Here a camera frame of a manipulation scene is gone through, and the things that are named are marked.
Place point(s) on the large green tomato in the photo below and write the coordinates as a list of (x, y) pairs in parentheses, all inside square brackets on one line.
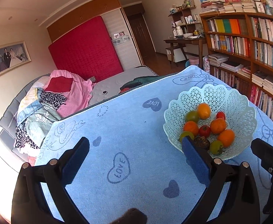
[(192, 116)]

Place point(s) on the oval orange kumquat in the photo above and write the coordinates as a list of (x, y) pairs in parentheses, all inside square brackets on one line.
[(226, 137)]

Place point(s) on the pink waste bin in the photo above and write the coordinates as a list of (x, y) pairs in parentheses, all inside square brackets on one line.
[(194, 61)]

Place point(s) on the white lattice plastic basket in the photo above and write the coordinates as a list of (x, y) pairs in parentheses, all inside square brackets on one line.
[(240, 116)]

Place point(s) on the red cherry tomato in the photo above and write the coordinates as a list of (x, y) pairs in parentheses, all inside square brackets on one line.
[(205, 131), (221, 114)]

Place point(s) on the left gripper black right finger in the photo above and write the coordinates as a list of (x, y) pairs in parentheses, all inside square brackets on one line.
[(241, 204)]

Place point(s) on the small green tomato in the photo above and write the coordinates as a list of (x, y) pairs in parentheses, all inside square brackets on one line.
[(216, 147)]

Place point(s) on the small orange mandarin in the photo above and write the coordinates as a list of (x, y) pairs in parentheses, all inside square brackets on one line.
[(192, 127)]

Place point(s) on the dark wooden door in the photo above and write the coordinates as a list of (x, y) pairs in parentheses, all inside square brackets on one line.
[(142, 35)]

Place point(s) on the small wooden desk shelf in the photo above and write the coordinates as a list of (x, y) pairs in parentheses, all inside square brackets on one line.
[(185, 17)]

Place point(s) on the red upright mattress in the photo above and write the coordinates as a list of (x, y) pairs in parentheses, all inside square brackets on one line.
[(87, 51)]

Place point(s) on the framed wedding photo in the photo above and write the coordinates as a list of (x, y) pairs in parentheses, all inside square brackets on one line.
[(12, 56)]

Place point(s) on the orange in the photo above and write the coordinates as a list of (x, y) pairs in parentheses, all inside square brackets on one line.
[(203, 111)]

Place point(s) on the light blue floral bedding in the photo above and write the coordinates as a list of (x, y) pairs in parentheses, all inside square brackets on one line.
[(33, 122)]

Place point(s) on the dark brown passion fruit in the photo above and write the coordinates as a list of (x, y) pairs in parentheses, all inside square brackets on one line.
[(202, 142)]

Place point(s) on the small green tomato edge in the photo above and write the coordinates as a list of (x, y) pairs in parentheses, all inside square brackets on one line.
[(185, 134)]

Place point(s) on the wooden bookshelf with books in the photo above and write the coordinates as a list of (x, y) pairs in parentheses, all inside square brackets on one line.
[(241, 32)]

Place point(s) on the pink clothing pile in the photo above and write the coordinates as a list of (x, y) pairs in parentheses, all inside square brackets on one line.
[(78, 97)]

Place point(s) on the large orange mandarin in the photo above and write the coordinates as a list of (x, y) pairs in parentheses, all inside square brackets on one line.
[(217, 126)]

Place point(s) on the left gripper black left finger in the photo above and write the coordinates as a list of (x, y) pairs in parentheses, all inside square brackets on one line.
[(29, 204)]

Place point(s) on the black white patterned cloth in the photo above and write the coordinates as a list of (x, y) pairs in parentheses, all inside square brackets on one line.
[(56, 100)]

